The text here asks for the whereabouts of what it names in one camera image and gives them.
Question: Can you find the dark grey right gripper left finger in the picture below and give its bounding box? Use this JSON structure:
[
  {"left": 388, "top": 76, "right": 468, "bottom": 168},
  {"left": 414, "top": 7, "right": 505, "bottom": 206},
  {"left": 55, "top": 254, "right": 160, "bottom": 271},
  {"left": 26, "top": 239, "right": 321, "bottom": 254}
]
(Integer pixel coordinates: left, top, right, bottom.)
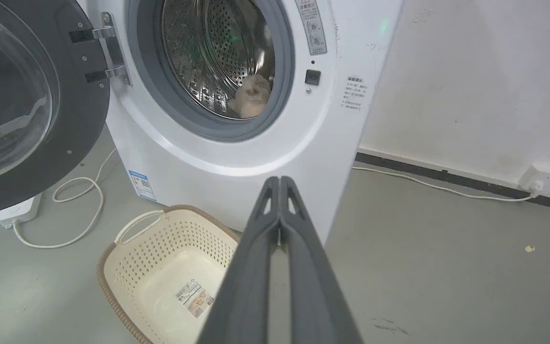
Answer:
[{"left": 197, "top": 176, "right": 281, "bottom": 344}]

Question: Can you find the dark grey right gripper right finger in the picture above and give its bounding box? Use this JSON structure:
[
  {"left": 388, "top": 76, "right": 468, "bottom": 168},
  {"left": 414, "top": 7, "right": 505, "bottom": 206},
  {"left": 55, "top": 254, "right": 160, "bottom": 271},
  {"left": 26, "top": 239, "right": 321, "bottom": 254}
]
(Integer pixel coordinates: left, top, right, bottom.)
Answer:
[{"left": 280, "top": 176, "right": 364, "bottom": 344}]

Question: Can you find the white front-load washing machine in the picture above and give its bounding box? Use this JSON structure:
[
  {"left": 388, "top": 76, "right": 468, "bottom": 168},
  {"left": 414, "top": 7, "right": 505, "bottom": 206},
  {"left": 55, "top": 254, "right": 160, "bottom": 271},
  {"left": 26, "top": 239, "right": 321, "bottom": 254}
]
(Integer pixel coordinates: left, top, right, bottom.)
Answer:
[{"left": 75, "top": 0, "right": 404, "bottom": 245}]

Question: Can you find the metal door hinge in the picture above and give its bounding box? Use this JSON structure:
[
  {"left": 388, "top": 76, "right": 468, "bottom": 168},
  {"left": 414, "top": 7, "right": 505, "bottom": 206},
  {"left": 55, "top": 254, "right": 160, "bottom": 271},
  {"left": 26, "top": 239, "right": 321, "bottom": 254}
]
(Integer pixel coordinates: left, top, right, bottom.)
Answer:
[{"left": 69, "top": 12, "right": 131, "bottom": 86}]

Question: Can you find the dark round washer door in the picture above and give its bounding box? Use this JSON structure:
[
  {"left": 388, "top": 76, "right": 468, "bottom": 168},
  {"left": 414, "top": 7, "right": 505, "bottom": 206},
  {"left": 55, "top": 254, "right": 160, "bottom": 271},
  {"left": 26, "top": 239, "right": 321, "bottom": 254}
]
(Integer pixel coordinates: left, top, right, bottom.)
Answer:
[{"left": 0, "top": 0, "right": 111, "bottom": 219}]

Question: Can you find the cream perforated laundry basket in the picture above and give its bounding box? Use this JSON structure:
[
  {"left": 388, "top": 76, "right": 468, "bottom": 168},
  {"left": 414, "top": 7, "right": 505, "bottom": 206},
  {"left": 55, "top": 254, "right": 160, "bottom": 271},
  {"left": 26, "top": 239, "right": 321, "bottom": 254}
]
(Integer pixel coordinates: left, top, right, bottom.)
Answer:
[{"left": 96, "top": 204, "right": 242, "bottom": 344}]

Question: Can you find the beige garment in drum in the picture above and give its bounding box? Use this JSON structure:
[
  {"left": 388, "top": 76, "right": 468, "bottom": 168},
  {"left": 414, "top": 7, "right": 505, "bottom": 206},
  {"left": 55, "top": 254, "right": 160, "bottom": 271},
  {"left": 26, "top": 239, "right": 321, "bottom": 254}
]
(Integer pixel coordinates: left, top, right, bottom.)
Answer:
[{"left": 228, "top": 74, "right": 273, "bottom": 118}]

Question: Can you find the white power strip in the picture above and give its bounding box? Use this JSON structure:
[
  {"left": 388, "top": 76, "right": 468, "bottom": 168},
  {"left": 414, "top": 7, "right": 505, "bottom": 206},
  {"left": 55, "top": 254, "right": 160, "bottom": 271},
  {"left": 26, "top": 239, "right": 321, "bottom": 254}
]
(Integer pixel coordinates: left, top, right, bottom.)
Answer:
[{"left": 0, "top": 193, "right": 43, "bottom": 229}]

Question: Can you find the white power strip cable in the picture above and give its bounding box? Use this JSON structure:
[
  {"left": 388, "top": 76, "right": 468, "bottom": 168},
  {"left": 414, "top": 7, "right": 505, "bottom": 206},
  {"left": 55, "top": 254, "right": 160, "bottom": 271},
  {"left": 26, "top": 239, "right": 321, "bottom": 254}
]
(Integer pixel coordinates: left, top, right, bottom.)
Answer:
[{"left": 12, "top": 148, "right": 118, "bottom": 249}]

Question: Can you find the white wall socket plug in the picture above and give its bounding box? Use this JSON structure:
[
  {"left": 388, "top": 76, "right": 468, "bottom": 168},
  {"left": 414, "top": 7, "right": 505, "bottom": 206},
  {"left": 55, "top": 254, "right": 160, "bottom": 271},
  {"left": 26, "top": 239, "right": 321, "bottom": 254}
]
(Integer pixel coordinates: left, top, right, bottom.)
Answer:
[{"left": 518, "top": 163, "right": 550, "bottom": 195}]

